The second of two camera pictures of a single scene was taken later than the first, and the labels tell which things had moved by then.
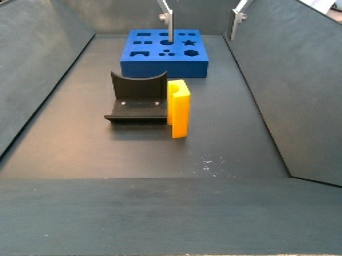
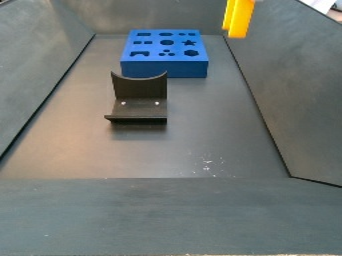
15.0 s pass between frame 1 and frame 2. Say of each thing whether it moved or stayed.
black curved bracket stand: stayed
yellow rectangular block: moved
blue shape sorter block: stayed
